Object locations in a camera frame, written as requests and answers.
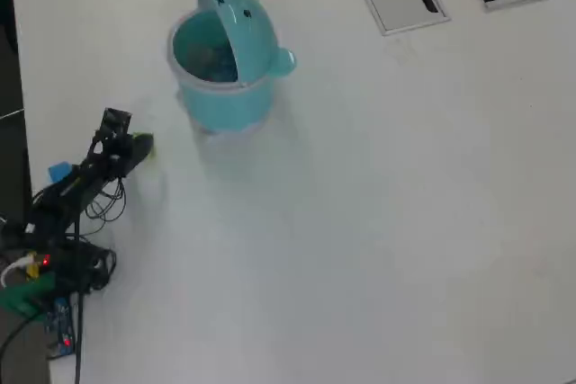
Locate black power cable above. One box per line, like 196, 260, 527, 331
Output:
0, 307, 50, 384

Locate green table clamp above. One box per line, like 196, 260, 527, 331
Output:
0, 273, 55, 316

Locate teal bin with swing lid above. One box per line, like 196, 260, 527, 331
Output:
166, 0, 299, 136

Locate thin black arm wires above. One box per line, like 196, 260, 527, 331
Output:
85, 176, 128, 224

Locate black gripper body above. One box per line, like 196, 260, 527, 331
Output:
87, 129, 136, 178

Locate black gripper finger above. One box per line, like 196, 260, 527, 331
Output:
130, 133, 155, 165

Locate blue lego block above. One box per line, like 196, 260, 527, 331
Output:
48, 161, 73, 185

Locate green lego block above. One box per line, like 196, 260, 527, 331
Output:
132, 131, 158, 163

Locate white cable with plug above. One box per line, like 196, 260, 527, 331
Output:
0, 253, 35, 289

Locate blue circuit board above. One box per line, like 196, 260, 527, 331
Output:
44, 296, 76, 358

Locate thick black camera cable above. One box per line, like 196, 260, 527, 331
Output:
71, 212, 86, 384

